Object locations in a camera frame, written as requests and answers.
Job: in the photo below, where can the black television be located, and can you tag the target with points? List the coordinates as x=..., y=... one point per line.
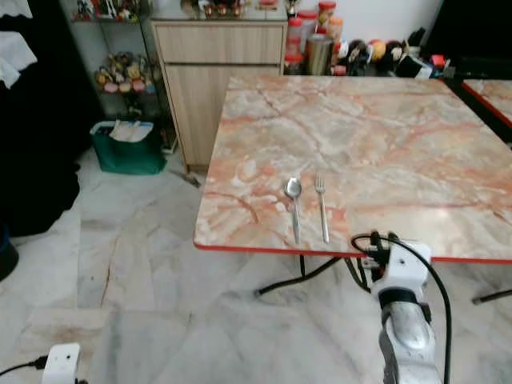
x=472, y=22

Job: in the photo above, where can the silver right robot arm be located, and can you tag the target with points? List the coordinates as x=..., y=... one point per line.
x=410, y=336

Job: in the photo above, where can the white papers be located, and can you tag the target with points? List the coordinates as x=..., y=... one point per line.
x=130, y=130

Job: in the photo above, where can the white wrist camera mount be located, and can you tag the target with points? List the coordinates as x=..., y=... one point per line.
x=62, y=364
x=404, y=268

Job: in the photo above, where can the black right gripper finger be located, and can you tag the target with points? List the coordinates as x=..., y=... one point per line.
x=374, y=240
x=393, y=239

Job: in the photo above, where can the light wooden cabinet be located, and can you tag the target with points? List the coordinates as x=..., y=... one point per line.
x=216, y=100

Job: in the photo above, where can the red lid plastic jar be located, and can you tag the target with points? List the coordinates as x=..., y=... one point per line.
x=293, y=40
x=326, y=16
x=307, y=22

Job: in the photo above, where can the brown cabinet ornament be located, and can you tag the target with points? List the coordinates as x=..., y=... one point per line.
x=224, y=8

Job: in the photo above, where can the green storage bag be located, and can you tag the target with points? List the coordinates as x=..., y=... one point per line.
x=128, y=158

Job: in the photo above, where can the colourful shelf figurines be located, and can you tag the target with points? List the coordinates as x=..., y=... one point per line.
x=124, y=74

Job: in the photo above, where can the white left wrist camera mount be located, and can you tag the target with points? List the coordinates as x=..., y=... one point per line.
x=62, y=364

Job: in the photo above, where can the silver metal spoon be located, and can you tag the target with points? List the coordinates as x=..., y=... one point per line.
x=293, y=188

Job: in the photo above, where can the silver metal fork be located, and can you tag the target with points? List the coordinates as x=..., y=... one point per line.
x=322, y=210

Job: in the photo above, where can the glass display shelf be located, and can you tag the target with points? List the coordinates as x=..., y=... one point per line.
x=120, y=40

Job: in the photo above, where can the black draped furniture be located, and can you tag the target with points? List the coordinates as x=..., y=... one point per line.
x=40, y=152

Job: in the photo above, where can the large white cloth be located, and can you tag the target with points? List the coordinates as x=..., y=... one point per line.
x=16, y=58

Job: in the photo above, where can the orange round toy figure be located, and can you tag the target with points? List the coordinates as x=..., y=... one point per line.
x=377, y=50

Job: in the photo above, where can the steel canister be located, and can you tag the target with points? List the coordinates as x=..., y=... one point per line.
x=318, y=54

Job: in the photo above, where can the small white cloth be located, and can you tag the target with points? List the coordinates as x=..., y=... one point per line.
x=14, y=6

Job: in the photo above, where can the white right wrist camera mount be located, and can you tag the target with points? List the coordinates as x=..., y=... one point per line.
x=404, y=268

